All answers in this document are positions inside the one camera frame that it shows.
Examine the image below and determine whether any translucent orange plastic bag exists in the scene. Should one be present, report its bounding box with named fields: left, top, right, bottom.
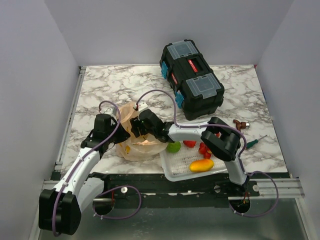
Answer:
left=116, top=101, right=168, bottom=161

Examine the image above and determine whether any red fake apple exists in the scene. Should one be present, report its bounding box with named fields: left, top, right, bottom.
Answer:
left=183, top=140, right=197, bottom=148

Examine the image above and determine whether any red fake lychee bunch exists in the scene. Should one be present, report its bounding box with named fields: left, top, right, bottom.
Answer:
left=198, top=142, right=212, bottom=159

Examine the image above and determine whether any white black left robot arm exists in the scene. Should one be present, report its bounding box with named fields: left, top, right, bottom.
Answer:
left=38, top=113, right=130, bottom=237

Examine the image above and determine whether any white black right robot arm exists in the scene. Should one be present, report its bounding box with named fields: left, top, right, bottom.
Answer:
left=130, top=109, right=249, bottom=196

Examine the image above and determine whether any green fake lime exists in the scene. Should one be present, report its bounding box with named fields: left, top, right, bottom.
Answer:
left=166, top=141, right=181, bottom=154

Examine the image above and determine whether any orange yellow fake mango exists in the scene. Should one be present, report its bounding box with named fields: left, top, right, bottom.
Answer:
left=189, top=158, right=215, bottom=173

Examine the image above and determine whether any black plastic toolbox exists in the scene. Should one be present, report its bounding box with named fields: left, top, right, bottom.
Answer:
left=159, top=39, right=225, bottom=121

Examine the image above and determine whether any brown metal fitting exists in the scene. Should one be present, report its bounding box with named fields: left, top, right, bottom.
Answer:
left=232, top=119, right=251, bottom=131

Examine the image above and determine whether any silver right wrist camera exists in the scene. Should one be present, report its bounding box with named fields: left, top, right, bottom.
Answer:
left=133, top=101, right=149, bottom=113

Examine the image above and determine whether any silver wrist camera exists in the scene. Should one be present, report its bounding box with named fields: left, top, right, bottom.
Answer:
left=100, top=106, right=118, bottom=119
left=133, top=101, right=149, bottom=113

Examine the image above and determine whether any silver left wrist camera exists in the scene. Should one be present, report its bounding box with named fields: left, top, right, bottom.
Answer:
left=100, top=106, right=118, bottom=119

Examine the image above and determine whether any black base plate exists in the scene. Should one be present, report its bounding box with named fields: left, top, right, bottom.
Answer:
left=51, top=172, right=293, bottom=210

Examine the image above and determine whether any green handled screwdriver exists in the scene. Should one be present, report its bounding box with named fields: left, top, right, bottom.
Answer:
left=246, top=134, right=268, bottom=150

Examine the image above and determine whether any aluminium frame rail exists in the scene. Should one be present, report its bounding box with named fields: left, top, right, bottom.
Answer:
left=38, top=65, right=303, bottom=236

